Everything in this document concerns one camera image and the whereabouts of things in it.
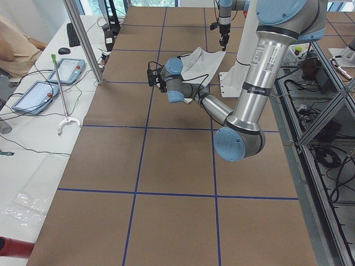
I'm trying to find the black keyboard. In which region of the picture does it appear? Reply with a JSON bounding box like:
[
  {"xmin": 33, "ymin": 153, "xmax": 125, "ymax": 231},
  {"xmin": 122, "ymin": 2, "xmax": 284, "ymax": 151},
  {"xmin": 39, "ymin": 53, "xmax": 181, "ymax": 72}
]
[{"xmin": 67, "ymin": 23, "xmax": 80, "ymax": 47}]

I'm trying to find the white reacher grabber tool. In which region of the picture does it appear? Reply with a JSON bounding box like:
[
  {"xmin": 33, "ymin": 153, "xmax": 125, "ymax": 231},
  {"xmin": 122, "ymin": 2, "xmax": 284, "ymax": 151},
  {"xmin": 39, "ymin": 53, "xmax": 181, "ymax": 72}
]
[{"xmin": 51, "ymin": 54, "xmax": 81, "ymax": 136}]

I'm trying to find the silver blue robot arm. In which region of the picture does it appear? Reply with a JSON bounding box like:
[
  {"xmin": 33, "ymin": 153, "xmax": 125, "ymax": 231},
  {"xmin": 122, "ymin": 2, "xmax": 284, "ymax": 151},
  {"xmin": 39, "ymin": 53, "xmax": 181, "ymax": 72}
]
[
  {"xmin": 147, "ymin": 1, "xmax": 327, "ymax": 162},
  {"xmin": 217, "ymin": 0, "xmax": 250, "ymax": 51}
]

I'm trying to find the clear plastic bag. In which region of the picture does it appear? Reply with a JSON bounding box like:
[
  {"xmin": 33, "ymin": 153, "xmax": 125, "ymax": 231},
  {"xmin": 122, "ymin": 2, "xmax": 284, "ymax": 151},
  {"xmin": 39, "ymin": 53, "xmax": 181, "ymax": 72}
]
[{"xmin": 3, "ymin": 192, "xmax": 50, "ymax": 227}]

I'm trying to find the seated person beige shirt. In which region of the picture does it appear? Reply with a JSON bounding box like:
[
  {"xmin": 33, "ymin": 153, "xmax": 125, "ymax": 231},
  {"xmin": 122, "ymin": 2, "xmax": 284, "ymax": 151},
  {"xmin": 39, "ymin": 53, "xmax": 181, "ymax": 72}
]
[{"xmin": 1, "ymin": 16, "xmax": 47, "ymax": 78}]

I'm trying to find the far blue teach pendant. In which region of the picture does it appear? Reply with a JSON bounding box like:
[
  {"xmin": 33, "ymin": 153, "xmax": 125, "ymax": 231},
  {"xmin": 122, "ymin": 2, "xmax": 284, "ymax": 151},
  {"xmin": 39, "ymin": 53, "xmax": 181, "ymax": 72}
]
[{"xmin": 56, "ymin": 58, "xmax": 85, "ymax": 85}]

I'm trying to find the grey cartoon print t-shirt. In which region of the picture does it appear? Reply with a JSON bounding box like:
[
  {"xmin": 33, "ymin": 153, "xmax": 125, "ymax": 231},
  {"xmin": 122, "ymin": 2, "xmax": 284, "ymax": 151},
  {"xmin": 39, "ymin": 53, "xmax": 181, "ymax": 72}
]
[{"xmin": 166, "ymin": 47, "xmax": 225, "ymax": 103}]

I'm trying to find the near blue teach pendant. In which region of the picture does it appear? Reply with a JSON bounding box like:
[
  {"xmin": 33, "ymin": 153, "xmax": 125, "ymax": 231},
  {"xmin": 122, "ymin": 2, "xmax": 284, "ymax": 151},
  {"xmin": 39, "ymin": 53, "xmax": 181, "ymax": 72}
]
[{"xmin": 12, "ymin": 81, "xmax": 59, "ymax": 115}]

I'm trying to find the aluminium frame post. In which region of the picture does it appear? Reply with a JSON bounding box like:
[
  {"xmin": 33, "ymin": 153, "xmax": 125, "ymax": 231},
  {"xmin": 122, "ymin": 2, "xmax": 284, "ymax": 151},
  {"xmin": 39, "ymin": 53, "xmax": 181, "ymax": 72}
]
[{"xmin": 63, "ymin": 0, "xmax": 104, "ymax": 85}]

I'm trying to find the blue teach pendant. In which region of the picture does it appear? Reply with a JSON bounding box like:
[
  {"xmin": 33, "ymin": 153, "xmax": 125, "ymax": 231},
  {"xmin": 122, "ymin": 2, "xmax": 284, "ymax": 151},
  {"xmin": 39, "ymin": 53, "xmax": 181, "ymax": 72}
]
[
  {"xmin": 12, "ymin": 81, "xmax": 59, "ymax": 115},
  {"xmin": 56, "ymin": 58, "xmax": 85, "ymax": 85}
]

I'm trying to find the red cylinder object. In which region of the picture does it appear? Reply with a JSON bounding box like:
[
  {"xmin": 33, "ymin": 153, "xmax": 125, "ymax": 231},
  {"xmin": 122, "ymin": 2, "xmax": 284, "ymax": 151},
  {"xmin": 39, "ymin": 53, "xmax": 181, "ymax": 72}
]
[{"xmin": 1, "ymin": 237, "xmax": 35, "ymax": 259}]

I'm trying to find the black computer mouse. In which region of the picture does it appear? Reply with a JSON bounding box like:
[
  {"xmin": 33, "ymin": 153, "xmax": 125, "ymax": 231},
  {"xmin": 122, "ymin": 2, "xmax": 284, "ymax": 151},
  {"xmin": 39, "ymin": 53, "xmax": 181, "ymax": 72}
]
[{"xmin": 58, "ymin": 47, "xmax": 71, "ymax": 55}]

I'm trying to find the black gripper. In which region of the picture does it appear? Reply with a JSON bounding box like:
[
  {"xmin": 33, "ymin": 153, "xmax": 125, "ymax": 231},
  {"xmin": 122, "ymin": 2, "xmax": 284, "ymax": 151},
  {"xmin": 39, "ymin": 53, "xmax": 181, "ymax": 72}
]
[
  {"xmin": 155, "ymin": 74, "xmax": 167, "ymax": 93},
  {"xmin": 219, "ymin": 24, "xmax": 231, "ymax": 50}
]

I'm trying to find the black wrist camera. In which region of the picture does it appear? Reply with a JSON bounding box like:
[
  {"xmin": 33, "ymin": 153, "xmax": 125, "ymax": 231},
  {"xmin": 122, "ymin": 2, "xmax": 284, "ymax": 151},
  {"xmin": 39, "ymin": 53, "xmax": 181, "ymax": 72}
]
[
  {"xmin": 147, "ymin": 68, "xmax": 161, "ymax": 86},
  {"xmin": 210, "ymin": 22, "xmax": 219, "ymax": 30}
]

